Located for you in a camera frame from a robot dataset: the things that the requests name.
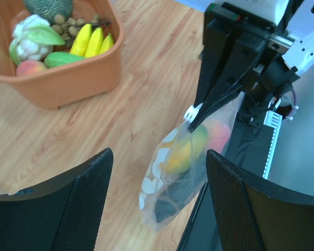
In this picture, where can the fake longan cluster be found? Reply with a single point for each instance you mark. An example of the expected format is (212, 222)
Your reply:
(69, 29)

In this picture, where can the fake green pumpkin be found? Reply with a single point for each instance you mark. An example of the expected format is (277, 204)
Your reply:
(49, 9)

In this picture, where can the aluminium rail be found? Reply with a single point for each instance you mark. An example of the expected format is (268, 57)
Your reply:
(273, 120)

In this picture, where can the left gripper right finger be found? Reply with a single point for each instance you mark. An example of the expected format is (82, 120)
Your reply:
(285, 218)

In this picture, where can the fake peach in bag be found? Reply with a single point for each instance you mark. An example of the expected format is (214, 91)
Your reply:
(219, 135)

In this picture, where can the fake banana bunch in basin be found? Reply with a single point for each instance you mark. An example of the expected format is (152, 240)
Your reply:
(89, 43)

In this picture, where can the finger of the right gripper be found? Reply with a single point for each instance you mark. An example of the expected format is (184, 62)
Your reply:
(216, 35)
(239, 56)

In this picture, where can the polka dot zip bag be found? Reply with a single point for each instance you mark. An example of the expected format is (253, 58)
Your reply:
(156, 180)

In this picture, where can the fake green cucumber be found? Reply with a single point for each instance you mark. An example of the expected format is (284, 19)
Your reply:
(61, 58)

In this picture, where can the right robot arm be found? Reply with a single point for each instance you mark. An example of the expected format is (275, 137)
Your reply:
(291, 57)

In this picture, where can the fake peach in basin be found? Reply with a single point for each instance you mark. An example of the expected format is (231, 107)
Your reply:
(28, 67)

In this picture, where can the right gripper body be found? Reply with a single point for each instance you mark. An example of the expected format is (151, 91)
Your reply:
(243, 23)

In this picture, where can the fake mango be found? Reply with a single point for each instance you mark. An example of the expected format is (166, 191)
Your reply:
(184, 150)

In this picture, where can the fake cauliflower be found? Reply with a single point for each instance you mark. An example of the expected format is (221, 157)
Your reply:
(33, 39)

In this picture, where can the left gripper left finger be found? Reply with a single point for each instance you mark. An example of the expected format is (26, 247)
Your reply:
(61, 213)

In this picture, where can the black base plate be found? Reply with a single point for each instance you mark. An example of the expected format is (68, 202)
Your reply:
(222, 218)

